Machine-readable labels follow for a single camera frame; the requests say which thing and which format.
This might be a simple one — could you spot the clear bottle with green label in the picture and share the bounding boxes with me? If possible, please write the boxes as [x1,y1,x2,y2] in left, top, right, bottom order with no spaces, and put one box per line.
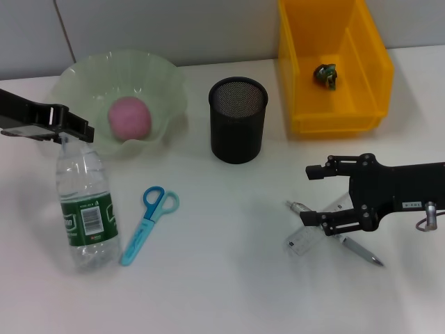
[55,137,122,273]

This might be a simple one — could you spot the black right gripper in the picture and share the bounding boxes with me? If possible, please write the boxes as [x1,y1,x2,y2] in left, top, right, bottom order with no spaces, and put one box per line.
[299,152,445,237]

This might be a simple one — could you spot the green plastic wrapper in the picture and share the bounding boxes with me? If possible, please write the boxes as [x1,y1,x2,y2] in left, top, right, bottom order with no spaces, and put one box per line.
[312,63,339,91]

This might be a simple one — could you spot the silver pen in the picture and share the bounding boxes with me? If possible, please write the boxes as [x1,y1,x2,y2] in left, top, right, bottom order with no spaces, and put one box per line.
[285,200,385,268]

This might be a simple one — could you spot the transparent plastic ruler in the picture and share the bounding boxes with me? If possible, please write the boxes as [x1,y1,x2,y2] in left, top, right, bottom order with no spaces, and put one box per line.
[285,194,352,257]

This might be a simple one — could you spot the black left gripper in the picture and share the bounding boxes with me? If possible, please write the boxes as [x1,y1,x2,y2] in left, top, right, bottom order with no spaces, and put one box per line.
[0,88,95,143]

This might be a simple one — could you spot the blue plastic scissors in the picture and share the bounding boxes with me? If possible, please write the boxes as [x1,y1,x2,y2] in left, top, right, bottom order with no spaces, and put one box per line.
[120,186,181,267]

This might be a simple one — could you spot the pale green glass fruit plate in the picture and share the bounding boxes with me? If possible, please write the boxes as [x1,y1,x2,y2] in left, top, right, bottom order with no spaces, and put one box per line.
[44,50,188,161]

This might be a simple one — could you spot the black mesh pen holder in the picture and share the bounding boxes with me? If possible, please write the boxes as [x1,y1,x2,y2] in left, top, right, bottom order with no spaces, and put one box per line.
[208,77,269,164]

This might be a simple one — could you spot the right gripper cable with connector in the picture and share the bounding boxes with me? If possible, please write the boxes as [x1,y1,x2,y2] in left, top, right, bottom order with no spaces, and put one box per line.
[415,200,445,232]

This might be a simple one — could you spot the yellow plastic bin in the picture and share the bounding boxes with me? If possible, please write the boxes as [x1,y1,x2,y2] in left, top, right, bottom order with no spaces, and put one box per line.
[277,0,395,135]

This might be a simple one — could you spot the pink peach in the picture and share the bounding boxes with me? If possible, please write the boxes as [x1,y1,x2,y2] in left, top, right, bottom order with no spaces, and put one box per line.
[107,96,153,141]

